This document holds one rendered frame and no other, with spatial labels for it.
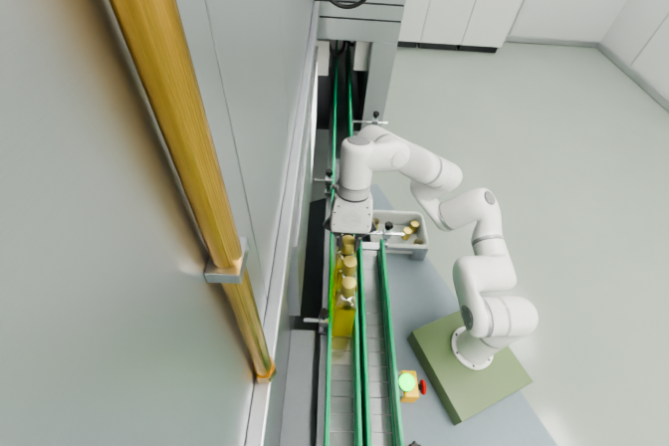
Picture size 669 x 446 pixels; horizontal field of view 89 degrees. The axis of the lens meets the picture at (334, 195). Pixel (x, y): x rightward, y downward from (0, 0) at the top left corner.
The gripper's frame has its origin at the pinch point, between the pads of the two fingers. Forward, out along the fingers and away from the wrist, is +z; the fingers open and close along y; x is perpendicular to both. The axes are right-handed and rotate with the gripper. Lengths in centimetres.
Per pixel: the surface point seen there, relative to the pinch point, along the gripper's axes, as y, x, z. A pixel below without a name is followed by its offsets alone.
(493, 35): 186, 390, -9
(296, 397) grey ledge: -11.2, -22.2, 34.7
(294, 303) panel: -13.0, -9.9, 12.8
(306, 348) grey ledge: -9.6, -10.3, 31.6
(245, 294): -12, -50, -37
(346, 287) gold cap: -0.3, -12.6, 3.0
